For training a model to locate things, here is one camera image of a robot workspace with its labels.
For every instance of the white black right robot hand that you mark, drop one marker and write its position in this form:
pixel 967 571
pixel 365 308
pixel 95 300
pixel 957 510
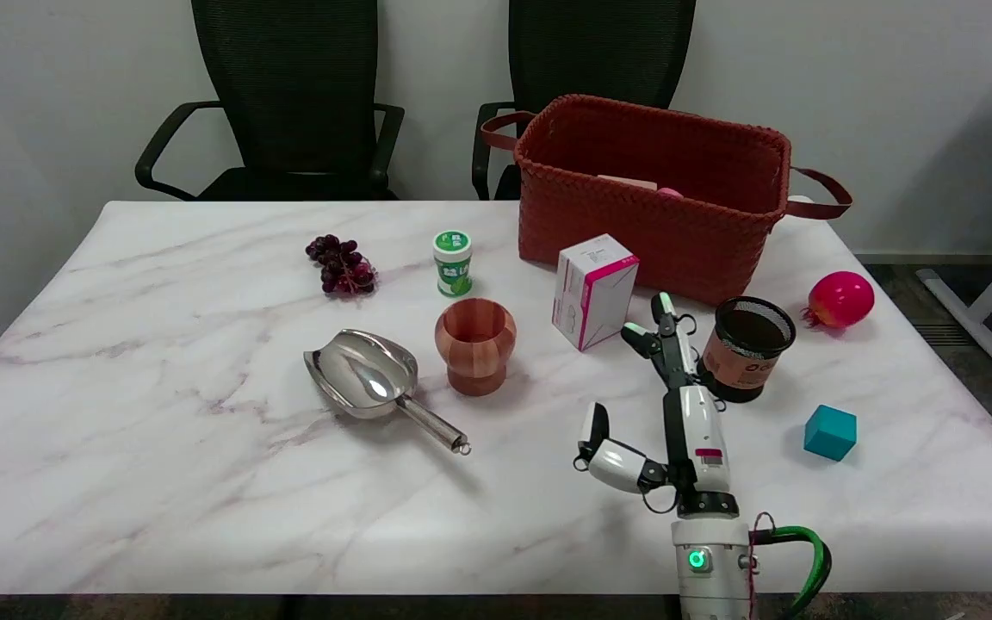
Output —
pixel 707 430

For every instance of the teal cube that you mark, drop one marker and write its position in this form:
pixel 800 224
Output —
pixel 830 432

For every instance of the purple grape bunch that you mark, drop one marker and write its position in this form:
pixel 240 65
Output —
pixel 343 267

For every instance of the red-brown woven basket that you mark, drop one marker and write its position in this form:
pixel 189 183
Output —
pixel 651 215

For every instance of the green white gum bottle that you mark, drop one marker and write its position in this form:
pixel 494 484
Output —
pixel 453 263

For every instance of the pink teal small container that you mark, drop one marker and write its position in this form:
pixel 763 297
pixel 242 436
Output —
pixel 670 192

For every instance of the wooden mortar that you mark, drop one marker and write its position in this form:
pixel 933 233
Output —
pixel 474 344

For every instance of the silver metal scoop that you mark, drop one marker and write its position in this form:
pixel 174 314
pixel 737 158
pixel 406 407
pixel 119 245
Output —
pixel 367 375

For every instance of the black mesh office chair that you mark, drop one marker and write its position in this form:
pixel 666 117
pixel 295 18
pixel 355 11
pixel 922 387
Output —
pixel 289 95
pixel 599 52

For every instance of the red pomegranate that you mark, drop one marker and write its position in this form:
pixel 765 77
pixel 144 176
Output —
pixel 842 299

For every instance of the black mesh pen cup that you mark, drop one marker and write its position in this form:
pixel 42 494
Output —
pixel 746 353

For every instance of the white pink carton box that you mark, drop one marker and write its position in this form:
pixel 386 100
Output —
pixel 591 293

